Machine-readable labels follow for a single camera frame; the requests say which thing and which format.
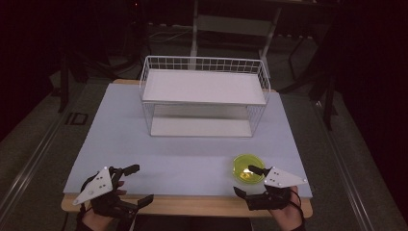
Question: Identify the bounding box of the yellow-green translucent plate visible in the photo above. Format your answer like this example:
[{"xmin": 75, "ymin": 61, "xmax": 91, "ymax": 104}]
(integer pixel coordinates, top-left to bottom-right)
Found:
[{"xmin": 232, "ymin": 153, "xmax": 267, "ymax": 185}]

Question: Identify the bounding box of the black rectangular floor marker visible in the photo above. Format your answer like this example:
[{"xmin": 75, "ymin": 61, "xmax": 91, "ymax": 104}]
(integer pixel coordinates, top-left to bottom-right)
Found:
[{"xmin": 64, "ymin": 112, "xmax": 89, "ymax": 126}]

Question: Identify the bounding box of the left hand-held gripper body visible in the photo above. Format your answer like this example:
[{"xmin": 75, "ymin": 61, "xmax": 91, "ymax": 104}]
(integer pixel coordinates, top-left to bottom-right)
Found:
[{"xmin": 72, "ymin": 166, "xmax": 142, "ymax": 221}]

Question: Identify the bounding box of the black metal stand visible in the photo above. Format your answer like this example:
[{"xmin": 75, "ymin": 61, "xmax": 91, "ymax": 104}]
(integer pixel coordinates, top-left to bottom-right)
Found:
[
  {"xmin": 278, "ymin": 32, "xmax": 340, "ymax": 131},
  {"xmin": 57, "ymin": 52, "xmax": 89, "ymax": 114}
]

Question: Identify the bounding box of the person's right hand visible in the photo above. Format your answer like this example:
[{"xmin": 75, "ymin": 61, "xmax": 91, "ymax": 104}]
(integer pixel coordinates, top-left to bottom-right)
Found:
[{"xmin": 269, "ymin": 186, "xmax": 305, "ymax": 231}]

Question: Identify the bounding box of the metal floor rail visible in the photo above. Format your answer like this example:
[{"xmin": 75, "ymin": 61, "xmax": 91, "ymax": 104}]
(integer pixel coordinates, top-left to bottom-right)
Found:
[
  {"xmin": 0, "ymin": 109, "xmax": 70, "ymax": 213},
  {"xmin": 312, "ymin": 100, "xmax": 369, "ymax": 231}
]

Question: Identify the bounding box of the pale blue table mat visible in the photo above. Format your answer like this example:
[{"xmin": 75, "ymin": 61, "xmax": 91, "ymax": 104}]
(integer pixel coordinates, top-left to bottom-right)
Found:
[{"xmin": 63, "ymin": 83, "xmax": 314, "ymax": 198}]

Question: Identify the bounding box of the white floor cable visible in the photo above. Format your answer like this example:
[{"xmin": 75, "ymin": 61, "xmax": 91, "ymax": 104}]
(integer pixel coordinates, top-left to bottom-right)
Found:
[{"xmin": 147, "ymin": 27, "xmax": 194, "ymax": 44}]

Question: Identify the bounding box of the black cable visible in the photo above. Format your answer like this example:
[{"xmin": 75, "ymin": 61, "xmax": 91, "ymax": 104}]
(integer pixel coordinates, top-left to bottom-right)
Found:
[{"xmin": 288, "ymin": 188, "xmax": 305, "ymax": 225}]

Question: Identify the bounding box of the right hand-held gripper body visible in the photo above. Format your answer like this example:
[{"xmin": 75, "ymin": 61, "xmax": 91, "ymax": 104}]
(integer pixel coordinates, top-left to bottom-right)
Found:
[{"xmin": 243, "ymin": 166, "xmax": 309, "ymax": 212}]

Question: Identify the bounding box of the white wire shelf rack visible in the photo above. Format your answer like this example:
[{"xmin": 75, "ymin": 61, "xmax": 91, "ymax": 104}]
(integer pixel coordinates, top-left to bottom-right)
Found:
[{"xmin": 139, "ymin": 55, "xmax": 272, "ymax": 139}]

